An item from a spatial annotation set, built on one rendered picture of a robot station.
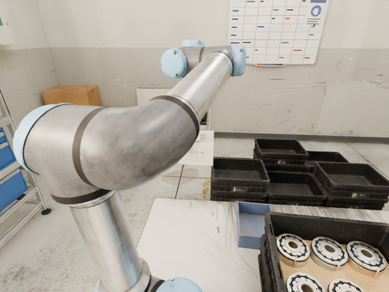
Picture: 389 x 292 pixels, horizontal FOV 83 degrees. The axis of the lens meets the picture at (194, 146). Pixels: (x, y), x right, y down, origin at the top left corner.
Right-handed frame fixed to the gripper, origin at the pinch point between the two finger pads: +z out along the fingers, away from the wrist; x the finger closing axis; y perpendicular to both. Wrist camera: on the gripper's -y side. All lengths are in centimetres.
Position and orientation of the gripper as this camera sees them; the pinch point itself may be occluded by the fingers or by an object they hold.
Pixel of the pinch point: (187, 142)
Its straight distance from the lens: 84.3
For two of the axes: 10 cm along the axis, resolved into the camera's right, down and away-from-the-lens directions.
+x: 0.8, -4.5, 8.9
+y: 10.0, 0.4, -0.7
